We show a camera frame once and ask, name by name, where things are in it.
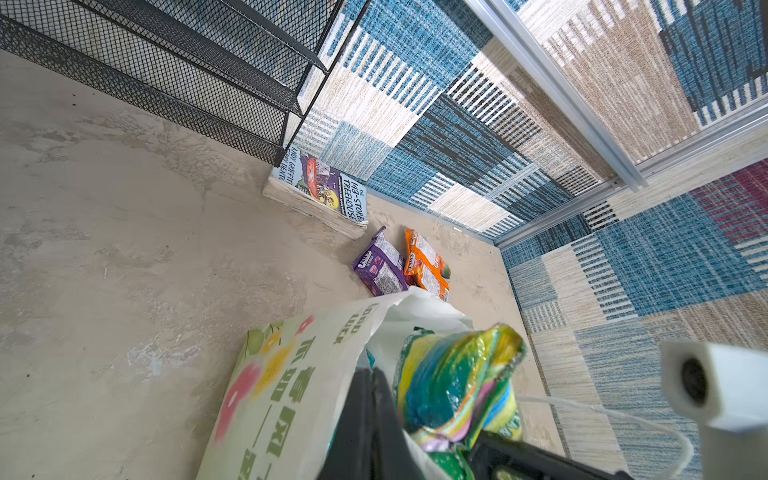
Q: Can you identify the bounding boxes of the paperback book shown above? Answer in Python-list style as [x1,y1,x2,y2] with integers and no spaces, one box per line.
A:
[262,146,368,240]

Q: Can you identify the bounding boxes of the green Fox's Spring Tea bag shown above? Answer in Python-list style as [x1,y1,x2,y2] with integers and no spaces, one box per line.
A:
[394,324,526,479]

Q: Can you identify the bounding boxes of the white paper bag with illustration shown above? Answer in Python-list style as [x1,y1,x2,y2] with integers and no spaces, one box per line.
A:
[198,289,477,479]

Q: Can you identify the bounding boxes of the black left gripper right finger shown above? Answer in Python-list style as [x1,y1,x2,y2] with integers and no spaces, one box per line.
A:
[372,369,422,480]

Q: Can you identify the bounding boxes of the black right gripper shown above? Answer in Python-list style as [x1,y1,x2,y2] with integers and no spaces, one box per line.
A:
[467,431,631,480]

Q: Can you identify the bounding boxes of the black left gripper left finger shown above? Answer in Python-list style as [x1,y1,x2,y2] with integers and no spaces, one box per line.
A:
[317,368,382,480]

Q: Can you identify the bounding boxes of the purple snack packet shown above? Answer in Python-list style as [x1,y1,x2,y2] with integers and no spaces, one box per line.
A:
[353,226,408,296]

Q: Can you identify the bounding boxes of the black wire shelf rack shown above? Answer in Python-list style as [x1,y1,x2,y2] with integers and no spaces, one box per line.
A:
[1,1,344,166]

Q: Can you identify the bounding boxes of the orange snack packet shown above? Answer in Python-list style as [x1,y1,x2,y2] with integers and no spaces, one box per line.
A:
[404,228,451,302]

